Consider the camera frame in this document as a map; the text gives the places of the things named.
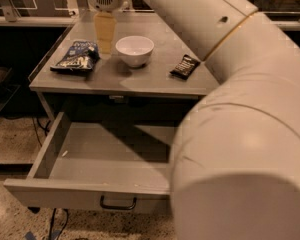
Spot black cables under drawer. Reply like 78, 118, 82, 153
47, 208, 70, 240

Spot grey counter rail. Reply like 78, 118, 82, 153
0, 16, 300, 31

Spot black drawer handle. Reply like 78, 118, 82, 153
99, 195, 137, 211

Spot grey open top drawer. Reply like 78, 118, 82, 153
4, 112, 175, 214

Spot blue chip bag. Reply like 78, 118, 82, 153
50, 41, 100, 72

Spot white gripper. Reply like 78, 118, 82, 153
87, 0, 124, 54

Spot white ceramic bowl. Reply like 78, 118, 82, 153
115, 36, 154, 68

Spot black snack bag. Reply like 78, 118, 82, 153
170, 54, 200, 80

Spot grey metal cabinet table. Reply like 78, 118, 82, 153
30, 12, 218, 118

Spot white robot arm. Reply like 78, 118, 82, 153
144, 0, 300, 240

